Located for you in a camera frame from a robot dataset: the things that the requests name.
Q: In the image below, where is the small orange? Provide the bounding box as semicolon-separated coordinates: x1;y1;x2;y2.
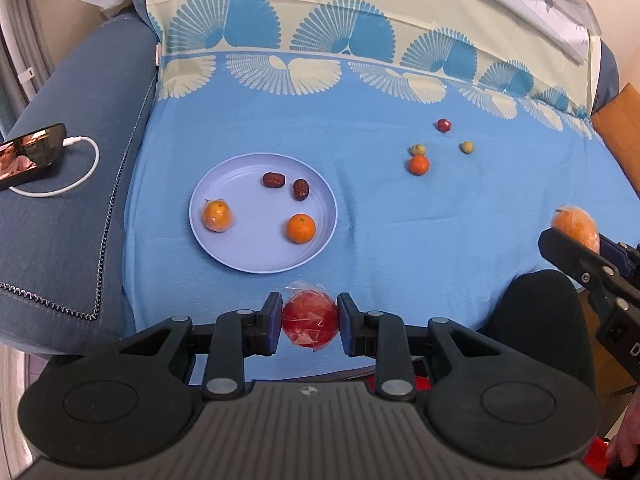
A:
408;154;431;176

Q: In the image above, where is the yellow-green longan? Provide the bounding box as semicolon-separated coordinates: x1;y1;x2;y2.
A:
461;141;474;154
410;144;426;156

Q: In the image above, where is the small red fruit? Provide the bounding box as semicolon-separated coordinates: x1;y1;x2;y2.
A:
436;118;451;133

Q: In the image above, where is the person's hand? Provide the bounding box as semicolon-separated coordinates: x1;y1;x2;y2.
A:
606;398;640;467

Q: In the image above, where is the black clothed knee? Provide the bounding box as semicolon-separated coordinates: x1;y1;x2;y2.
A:
478;270;596;390

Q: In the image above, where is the light blue round plate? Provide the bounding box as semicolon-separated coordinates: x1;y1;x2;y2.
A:
188;153;337;274

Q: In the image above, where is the wrapped orange on plate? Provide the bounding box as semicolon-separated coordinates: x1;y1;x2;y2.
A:
202;198;235;233

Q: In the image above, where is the bare orange on plate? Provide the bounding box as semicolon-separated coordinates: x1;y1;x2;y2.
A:
285;214;317;245

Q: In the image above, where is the cardboard box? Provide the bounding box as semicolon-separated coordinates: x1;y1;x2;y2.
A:
591;84;640;191

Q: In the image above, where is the dark red date right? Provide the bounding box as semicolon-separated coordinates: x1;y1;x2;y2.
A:
293;179;310;202

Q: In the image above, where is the dark red date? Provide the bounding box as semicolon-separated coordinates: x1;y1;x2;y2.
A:
293;179;310;202
262;172;286;188

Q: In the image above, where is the blue sofa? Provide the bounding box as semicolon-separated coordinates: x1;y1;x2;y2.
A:
1;0;157;356

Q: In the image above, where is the dark red date left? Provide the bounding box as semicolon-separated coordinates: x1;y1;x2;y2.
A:
262;172;286;188

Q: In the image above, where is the blue patterned cloth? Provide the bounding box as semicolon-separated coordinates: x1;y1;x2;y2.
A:
124;0;639;330

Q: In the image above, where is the black smartphone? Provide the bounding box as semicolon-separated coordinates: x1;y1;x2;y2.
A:
0;124;66;191

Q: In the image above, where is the white charging cable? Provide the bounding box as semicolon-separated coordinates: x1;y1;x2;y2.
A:
8;134;101;200

